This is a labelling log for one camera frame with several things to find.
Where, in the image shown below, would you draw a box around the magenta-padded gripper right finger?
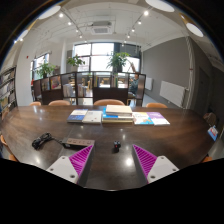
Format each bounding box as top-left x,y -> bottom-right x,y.
132,143 -> 180,185

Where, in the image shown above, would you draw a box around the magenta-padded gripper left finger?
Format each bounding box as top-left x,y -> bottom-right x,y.
45,143 -> 96,185

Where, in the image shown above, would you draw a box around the black charger with red button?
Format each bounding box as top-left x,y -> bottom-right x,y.
113,140 -> 122,152

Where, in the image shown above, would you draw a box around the black power strip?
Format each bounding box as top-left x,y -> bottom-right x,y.
61,137 -> 96,150

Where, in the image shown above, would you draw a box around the colourful yellow-blue picture book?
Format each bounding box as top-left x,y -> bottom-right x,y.
132,111 -> 155,126

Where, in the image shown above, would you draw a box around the purple-cover book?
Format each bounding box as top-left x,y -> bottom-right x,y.
146,111 -> 171,127

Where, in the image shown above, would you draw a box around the blue-cover book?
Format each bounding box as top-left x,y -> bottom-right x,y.
66,108 -> 89,124

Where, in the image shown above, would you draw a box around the large cream book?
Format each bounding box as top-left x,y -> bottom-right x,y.
101,117 -> 134,125

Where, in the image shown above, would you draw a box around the large blue-edged book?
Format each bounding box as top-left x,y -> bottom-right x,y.
101,107 -> 134,121

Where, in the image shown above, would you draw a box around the thick grey-white book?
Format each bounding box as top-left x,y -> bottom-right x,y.
105,104 -> 134,117

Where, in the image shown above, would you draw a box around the tan chairs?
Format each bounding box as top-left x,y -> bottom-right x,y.
29,98 -> 168,109

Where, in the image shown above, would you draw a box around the dark curved shelf unit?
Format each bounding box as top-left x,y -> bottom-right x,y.
32,70 -> 147,107

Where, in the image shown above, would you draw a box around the person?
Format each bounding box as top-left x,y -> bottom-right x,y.
128,73 -> 140,96

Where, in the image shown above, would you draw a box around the small bushy potted plant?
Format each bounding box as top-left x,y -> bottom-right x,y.
34,62 -> 56,79

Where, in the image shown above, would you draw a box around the potted plant with drooping leaves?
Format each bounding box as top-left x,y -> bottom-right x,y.
66,54 -> 86,73

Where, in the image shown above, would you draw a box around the large leafy potted plant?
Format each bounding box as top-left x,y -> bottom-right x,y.
106,51 -> 132,74

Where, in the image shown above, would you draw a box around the white ceiling air conditioner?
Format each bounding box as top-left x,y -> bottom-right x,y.
89,20 -> 114,35

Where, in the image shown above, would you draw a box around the ceiling track spotlights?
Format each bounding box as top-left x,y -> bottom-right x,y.
58,9 -> 151,39

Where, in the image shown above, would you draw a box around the round white ceiling lamps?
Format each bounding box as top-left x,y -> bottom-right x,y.
14,0 -> 205,44

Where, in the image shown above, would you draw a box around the black coiled power cable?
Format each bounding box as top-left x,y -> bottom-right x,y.
31,132 -> 65,151

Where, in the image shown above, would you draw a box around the large white wall radiator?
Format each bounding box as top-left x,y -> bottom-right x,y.
159,80 -> 187,108

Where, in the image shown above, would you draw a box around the small white wall radiator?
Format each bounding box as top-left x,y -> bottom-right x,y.
144,77 -> 154,91

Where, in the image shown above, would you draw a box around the wall bookshelf unit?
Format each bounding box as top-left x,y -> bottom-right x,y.
0,65 -> 18,116

